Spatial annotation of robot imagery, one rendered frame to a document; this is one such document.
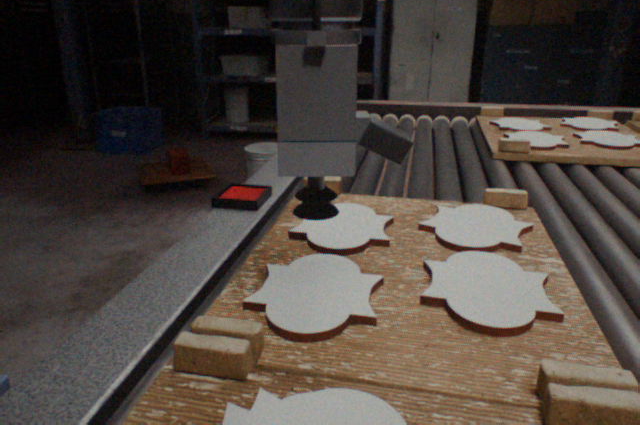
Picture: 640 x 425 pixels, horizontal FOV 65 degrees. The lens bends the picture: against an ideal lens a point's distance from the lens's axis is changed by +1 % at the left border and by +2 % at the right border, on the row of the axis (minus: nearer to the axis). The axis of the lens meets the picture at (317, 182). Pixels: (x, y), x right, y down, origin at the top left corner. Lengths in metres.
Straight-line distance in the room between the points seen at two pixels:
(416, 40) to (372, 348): 4.77
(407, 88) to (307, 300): 4.74
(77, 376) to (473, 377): 0.32
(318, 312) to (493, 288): 0.17
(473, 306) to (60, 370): 0.36
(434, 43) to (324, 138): 4.77
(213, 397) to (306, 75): 0.25
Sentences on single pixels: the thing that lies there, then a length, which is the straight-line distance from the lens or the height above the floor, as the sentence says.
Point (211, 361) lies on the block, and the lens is 0.40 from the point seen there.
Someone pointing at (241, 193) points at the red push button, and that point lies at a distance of 0.80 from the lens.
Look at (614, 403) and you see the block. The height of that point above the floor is 0.96.
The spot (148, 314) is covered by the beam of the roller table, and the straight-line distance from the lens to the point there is 0.54.
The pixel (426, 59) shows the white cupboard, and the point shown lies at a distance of 5.14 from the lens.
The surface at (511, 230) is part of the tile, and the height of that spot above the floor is 0.95.
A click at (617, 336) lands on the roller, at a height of 0.91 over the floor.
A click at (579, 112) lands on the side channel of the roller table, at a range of 1.59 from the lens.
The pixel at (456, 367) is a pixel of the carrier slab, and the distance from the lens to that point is 0.43.
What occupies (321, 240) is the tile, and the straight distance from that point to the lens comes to 0.59.
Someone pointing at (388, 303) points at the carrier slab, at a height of 0.94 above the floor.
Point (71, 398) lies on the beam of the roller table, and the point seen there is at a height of 0.91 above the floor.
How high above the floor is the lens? 1.20
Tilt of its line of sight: 18 degrees down
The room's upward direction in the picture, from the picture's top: straight up
